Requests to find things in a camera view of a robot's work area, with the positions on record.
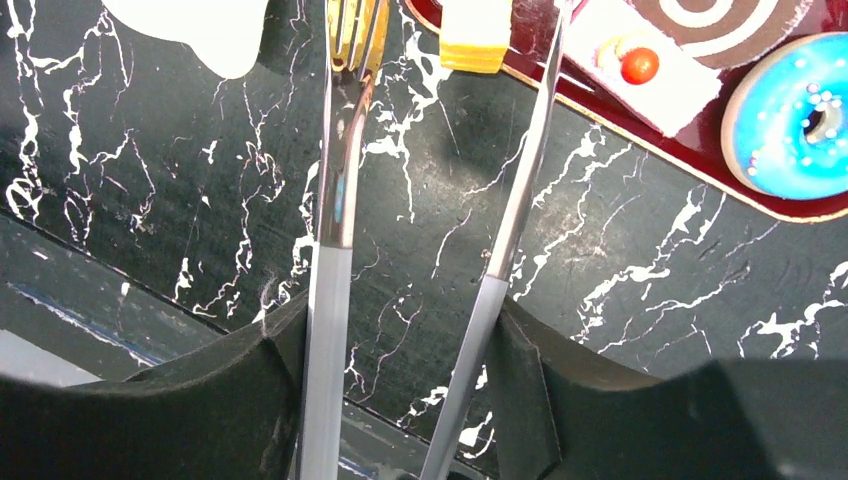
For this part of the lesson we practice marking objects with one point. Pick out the metal serving tongs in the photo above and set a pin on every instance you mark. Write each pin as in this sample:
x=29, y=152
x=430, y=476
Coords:
x=356, y=35

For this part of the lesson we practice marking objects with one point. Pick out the white three-tier cake stand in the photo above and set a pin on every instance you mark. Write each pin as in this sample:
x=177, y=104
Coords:
x=225, y=35

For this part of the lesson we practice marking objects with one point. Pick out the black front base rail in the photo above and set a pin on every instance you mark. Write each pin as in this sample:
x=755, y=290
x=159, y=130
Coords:
x=58, y=301

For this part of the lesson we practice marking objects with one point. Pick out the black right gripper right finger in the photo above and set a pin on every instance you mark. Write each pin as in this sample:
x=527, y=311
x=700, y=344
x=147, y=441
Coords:
x=562, y=411

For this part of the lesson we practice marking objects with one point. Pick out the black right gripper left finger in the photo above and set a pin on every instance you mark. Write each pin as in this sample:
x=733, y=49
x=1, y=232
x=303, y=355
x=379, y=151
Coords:
x=229, y=410

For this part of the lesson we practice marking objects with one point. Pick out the yellow layered cake piece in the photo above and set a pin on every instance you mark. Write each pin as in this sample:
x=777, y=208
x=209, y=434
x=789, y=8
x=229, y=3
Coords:
x=475, y=35

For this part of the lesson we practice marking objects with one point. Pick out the chocolate swirl roll cake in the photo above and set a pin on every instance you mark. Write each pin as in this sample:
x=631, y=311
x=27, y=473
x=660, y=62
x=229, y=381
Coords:
x=724, y=34

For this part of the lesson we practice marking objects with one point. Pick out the pink rectangular cake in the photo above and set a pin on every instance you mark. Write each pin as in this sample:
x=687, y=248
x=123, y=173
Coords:
x=639, y=65

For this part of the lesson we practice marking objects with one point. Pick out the blue sprinkled donut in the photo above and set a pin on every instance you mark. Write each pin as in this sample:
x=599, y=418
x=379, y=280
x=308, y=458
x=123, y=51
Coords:
x=784, y=130

